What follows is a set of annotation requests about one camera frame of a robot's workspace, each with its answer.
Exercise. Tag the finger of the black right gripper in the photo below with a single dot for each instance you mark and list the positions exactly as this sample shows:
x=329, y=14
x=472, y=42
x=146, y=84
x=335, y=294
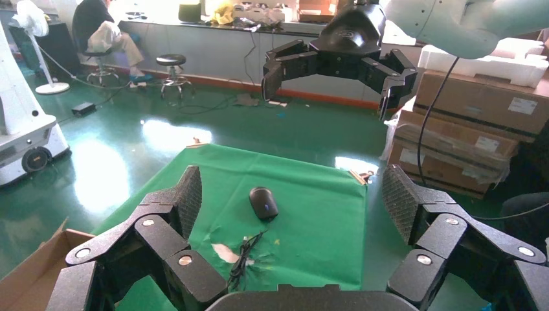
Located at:
x=285, y=62
x=396, y=75

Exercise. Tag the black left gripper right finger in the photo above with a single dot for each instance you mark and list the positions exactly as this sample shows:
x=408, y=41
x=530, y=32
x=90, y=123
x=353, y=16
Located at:
x=446, y=234

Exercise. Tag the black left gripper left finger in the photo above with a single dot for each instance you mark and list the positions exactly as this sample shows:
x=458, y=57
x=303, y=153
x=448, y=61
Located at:
x=158, y=234

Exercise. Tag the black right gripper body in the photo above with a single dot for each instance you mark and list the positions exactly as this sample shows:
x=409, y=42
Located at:
x=349, y=38

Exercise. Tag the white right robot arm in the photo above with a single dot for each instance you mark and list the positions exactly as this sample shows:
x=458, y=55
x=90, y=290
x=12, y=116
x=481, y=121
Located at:
x=463, y=25

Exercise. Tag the small black box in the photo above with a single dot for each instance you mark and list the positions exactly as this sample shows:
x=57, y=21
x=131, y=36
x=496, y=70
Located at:
x=189, y=13

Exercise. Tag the open brown cardboard box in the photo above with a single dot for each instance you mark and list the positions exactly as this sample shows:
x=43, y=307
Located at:
x=30, y=279

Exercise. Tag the small brown cardboard carton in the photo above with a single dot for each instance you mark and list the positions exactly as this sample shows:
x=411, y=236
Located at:
x=315, y=13

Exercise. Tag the large flat cardboard carton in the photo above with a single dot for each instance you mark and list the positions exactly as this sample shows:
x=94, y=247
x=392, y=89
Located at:
x=480, y=103
x=450, y=135
x=437, y=169

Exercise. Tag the long grey workbench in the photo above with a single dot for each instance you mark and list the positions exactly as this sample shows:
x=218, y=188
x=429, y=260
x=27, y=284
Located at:
x=214, y=51

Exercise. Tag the crumpled yellow cloth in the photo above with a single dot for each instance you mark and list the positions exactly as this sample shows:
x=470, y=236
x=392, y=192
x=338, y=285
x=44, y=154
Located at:
x=224, y=15

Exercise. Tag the white styrofoam block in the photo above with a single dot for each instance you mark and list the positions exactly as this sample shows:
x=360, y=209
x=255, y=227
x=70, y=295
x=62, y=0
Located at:
x=493, y=64

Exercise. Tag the metal cloth clip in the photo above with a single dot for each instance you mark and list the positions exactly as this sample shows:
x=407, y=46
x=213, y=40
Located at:
x=196, y=142
x=361, y=176

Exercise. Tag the black computer mouse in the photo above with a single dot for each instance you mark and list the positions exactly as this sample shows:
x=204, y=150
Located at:
x=262, y=204

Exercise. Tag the black round stool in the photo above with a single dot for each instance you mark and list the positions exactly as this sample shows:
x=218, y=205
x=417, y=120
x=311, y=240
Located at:
x=170, y=59

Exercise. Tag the green table cloth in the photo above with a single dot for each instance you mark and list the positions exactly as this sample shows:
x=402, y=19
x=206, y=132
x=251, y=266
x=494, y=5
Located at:
x=309, y=223

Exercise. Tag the black floor power brick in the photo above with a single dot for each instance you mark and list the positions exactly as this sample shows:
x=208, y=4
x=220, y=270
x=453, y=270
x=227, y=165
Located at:
x=83, y=109

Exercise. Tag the white wheeled robot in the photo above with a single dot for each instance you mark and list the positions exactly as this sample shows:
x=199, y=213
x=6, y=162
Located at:
x=21, y=129

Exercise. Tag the person's swivel stool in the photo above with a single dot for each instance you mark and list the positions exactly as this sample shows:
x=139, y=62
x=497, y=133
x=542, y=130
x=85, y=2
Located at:
x=102, y=66

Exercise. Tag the white plastic bag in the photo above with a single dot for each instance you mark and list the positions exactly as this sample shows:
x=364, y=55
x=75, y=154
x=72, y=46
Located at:
x=105, y=36

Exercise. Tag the seated person in black jacket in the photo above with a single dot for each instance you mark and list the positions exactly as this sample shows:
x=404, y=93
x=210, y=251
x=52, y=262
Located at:
x=88, y=17

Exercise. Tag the white standing fan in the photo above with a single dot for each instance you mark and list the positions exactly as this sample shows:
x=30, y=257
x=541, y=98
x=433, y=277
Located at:
x=30, y=17

